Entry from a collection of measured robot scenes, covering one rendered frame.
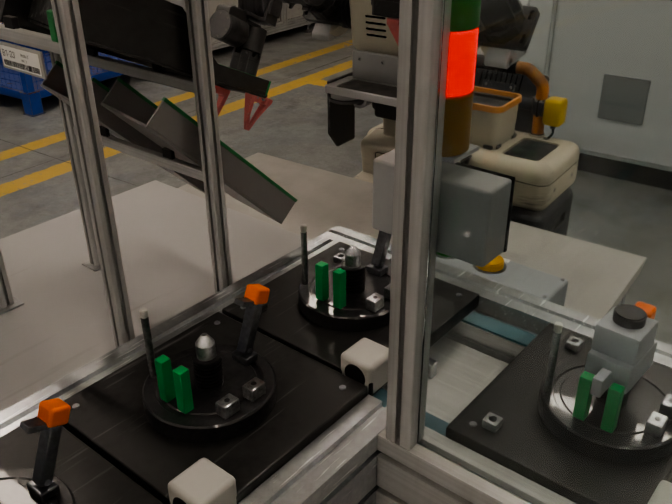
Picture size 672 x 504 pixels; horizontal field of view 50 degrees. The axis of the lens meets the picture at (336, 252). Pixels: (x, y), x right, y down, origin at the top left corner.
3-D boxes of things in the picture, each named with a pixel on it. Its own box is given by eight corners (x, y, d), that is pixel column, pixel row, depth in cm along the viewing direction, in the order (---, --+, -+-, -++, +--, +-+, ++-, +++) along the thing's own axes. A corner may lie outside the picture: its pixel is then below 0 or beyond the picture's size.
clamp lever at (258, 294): (244, 347, 81) (258, 282, 80) (256, 353, 80) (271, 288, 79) (221, 351, 79) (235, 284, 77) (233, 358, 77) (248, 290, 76)
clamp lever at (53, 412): (46, 474, 65) (59, 396, 63) (58, 485, 64) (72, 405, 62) (7, 485, 62) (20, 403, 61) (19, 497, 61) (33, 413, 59)
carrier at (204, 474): (219, 323, 94) (210, 237, 88) (368, 400, 80) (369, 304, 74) (50, 424, 77) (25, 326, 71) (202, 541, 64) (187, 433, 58)
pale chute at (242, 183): (233, 198, 119) (248, 175, 120) (282, 224, 110) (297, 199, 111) (99, 104, 99) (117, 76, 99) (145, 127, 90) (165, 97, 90)
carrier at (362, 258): (339, 252, 110) (339, 175, 104) (479, 306, 97) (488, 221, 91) (221, 322, 94) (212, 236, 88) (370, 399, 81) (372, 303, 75)
